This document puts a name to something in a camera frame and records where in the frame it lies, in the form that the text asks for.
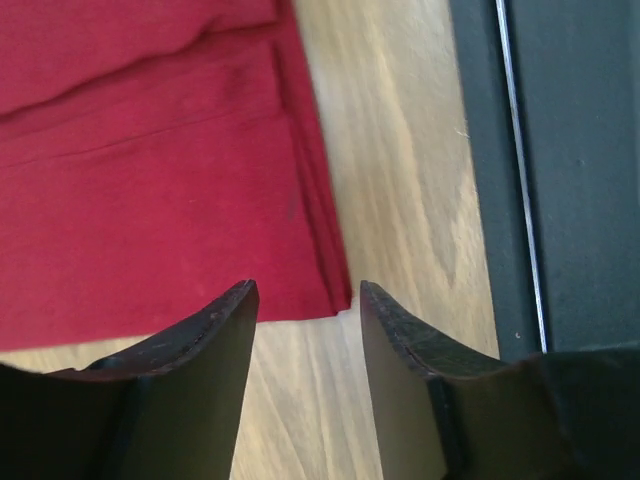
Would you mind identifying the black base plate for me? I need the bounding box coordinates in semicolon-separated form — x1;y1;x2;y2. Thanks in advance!
450;1;639;361

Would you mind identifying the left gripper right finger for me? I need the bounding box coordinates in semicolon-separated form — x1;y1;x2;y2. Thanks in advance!
360;281;639;479

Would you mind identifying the dark red t shirt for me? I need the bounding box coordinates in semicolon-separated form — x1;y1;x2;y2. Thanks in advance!
1;1;352;350

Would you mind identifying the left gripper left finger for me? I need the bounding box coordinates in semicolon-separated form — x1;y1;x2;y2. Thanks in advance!
1;280;259;479

